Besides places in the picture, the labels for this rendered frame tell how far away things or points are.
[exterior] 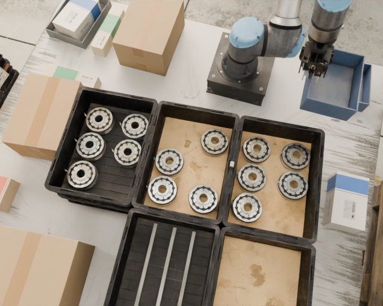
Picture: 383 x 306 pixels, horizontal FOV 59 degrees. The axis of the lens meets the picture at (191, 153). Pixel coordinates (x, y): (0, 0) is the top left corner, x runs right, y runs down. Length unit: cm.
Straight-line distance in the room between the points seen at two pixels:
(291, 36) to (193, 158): 56
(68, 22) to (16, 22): 130
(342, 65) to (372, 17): 178
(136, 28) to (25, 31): 149
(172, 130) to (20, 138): 57
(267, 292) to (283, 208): 28
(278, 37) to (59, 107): 86
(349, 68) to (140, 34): 82
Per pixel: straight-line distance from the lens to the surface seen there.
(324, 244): 141
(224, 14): 273
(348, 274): 143
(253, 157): 124
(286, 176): 125
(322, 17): 88
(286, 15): 131
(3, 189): 147
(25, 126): 142
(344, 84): 121
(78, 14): 173
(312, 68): 102
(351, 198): 138
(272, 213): 123
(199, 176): 123
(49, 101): 143
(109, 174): 128
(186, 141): 128
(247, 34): 129
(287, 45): 132
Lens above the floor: 202
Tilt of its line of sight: 70 degrees down
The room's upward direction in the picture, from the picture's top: 1 degrees counter-clockwise
